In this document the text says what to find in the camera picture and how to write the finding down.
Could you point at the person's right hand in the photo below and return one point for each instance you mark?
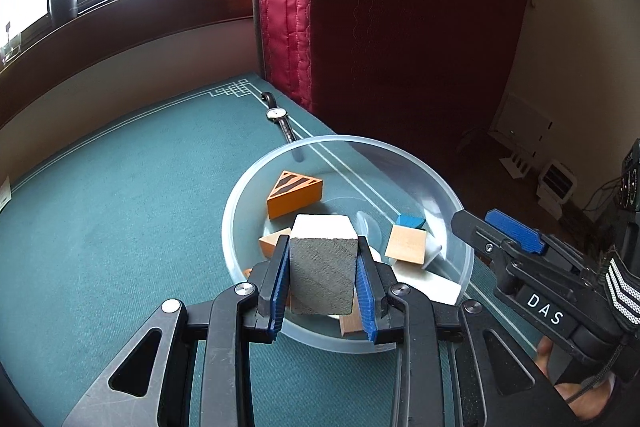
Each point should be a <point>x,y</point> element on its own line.
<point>585,402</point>

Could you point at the light wooden square block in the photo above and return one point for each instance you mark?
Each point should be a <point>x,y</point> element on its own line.
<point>407,244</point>

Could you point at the large grey white block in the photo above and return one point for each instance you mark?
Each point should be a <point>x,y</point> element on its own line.
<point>322,272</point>

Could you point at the paper sheet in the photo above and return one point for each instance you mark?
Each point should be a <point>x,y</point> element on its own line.
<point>4,192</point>

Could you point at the white stand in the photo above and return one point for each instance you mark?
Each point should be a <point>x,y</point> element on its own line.
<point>515,164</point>

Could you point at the long white block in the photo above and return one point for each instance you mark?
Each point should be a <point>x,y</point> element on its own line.
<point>435,289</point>

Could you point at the clear plastic bowl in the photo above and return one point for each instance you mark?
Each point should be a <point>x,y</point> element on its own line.
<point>250,207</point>

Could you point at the orange striped wedge block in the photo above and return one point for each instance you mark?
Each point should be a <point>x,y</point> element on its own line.
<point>290,207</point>

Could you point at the brown wooden plank block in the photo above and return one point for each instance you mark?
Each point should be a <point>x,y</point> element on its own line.
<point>350,322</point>

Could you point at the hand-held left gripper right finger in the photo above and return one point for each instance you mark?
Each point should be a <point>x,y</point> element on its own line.
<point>365,297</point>

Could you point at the red quilted curtain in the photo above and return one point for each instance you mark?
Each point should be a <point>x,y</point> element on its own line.
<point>400,32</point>

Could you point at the green table mat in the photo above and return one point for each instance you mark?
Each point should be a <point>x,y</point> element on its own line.
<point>125,207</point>

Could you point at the white heater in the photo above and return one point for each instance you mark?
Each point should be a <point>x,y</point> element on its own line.
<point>555,184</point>

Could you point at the blue block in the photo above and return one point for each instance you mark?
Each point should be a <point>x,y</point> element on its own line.
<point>410,222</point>

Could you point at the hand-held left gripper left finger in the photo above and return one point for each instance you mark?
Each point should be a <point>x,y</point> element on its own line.
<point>281,287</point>

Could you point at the small glass holder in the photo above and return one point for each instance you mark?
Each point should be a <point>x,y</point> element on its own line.
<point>10,47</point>

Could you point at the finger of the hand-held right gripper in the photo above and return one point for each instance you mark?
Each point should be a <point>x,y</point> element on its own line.
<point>472,229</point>
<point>515,232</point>

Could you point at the wristwatch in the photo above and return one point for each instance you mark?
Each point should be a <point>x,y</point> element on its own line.
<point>274,112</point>

